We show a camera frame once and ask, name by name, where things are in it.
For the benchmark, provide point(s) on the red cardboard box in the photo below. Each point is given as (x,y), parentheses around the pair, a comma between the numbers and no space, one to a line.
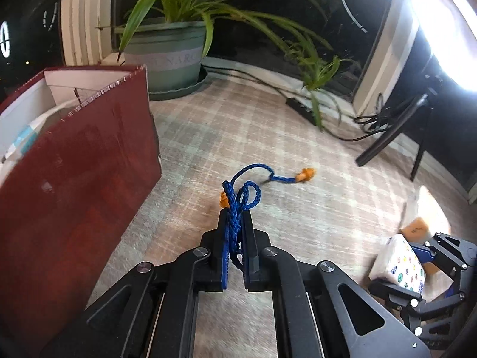
(74,194)

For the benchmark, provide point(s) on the white and teal tube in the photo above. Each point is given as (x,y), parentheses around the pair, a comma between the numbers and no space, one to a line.
(41,119)

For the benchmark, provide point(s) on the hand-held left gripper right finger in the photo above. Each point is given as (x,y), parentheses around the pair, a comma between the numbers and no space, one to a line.
(249,264)

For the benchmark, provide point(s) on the black inline controller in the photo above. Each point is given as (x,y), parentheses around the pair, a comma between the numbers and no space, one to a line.
(302,110)

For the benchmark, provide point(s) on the plaid beige table mat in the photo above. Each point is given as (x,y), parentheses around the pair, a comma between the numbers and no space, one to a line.
(298,212)

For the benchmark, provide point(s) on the bright studio light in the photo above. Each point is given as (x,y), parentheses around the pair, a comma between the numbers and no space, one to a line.
(447,26)

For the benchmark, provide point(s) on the grey-green pot saucer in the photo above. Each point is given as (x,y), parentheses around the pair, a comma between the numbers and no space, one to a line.
(186,87)

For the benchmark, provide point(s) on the white dotted tissue pack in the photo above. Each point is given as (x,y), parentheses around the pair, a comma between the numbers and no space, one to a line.
(398,261)

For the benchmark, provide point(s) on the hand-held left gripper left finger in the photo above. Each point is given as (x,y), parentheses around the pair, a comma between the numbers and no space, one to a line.
(224,253)

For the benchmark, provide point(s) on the grey-green plastic plant pot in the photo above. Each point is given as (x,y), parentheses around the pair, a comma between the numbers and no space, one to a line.
(164,59)

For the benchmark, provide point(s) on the black tripod stand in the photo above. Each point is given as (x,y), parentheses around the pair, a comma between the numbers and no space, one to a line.
(387,136)

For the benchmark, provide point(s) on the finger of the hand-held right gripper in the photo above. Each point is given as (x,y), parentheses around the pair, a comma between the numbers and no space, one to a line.
(395,292)
(425,250)

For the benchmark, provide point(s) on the green spider plant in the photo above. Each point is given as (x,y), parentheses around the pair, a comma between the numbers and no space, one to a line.
(179,0)

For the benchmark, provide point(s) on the orange sponge block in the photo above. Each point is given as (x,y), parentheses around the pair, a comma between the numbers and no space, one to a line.
(417,229)

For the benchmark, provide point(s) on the white window frame post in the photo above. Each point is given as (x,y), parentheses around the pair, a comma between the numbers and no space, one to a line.
(85,15)

